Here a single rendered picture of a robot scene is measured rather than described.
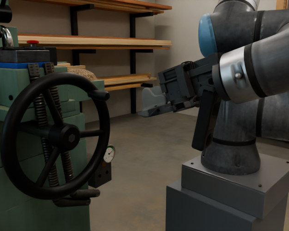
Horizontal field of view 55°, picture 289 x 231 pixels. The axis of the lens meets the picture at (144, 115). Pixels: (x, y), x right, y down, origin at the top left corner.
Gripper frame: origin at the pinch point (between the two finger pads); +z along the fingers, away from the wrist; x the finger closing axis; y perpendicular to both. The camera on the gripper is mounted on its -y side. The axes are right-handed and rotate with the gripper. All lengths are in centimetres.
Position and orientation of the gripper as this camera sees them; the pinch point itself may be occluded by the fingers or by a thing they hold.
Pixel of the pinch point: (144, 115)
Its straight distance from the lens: 61.0
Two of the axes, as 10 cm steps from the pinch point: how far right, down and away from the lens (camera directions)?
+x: -5.9, 1.9, -7.9
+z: -7.6, 2.1, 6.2
